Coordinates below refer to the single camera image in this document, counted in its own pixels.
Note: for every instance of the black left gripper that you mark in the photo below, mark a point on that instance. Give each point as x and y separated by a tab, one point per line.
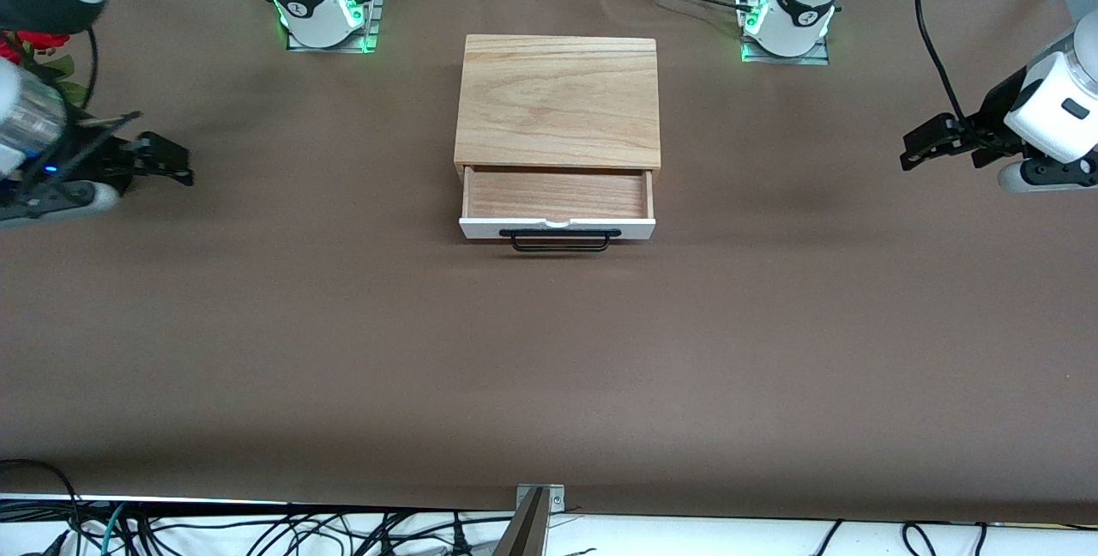
993	121

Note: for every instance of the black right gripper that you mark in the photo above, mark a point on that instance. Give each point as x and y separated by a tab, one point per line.
96	153

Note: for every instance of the light wooden drawer cabinet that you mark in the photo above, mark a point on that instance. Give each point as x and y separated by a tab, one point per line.
558	101

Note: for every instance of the red artificial rose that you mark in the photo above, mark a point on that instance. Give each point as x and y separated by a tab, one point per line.
43	39
9	51

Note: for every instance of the brown table cover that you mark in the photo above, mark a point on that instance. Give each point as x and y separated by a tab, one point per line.
549	350

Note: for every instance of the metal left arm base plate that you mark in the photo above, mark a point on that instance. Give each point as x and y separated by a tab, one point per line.
819	58

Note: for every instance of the small metal edge bracket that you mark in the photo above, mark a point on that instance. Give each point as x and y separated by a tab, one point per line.
556	500

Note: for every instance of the dark camera stand pole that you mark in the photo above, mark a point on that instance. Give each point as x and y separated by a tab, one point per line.
525	534

